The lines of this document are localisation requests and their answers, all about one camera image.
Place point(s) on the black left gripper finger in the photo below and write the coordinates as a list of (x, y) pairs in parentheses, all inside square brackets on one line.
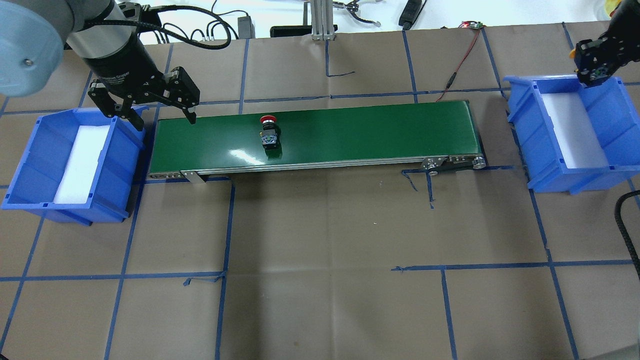
[(180, 91), (102, 98)]

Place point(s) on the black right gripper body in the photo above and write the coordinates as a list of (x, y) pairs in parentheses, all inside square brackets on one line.
[(616, 50)]

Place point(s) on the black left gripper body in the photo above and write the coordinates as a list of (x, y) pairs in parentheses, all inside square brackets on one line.
[(121, 64)]

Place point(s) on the red push button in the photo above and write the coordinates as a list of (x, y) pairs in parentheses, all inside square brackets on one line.
[(270, 135)]

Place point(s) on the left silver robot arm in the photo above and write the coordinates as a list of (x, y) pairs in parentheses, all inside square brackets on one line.
[(104, 34)]

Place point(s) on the green conveyor belt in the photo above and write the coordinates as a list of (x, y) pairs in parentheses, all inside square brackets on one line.
[(439, 136)]

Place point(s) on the blue bin left side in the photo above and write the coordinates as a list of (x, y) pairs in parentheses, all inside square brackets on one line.
[(43, 162)]

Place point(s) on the blue bin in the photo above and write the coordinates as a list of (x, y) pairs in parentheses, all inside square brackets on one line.
[(612, 113), (43, 162)]

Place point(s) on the white foam pad left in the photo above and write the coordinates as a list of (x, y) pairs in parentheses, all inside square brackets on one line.
[(82, 164)]

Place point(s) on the white foam pad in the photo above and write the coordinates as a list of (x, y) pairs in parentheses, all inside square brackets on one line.
[(573, 129), (82, 164)]

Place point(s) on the black power adapter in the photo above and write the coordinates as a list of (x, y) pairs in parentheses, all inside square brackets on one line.
[(245, 27)]

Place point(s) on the blue bin right side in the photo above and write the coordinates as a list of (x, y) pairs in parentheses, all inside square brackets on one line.
[(612, 113)]

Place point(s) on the white foam pad right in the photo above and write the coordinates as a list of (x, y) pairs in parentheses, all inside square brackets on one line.
[(573, 129)]

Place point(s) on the silver reacher grabber tool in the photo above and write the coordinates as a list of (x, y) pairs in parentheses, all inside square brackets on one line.
[(353, 8)]

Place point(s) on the brown paper table cover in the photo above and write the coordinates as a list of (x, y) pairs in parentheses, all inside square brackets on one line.
[(356, 263)]

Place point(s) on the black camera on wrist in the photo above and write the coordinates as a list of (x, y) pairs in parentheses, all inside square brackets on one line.
[(595, 61)]

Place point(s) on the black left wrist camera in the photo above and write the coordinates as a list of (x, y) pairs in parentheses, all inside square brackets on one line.
[(140, 13)]

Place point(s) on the aluminium frame post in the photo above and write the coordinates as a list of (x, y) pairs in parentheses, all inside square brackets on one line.
[(322, 20)]

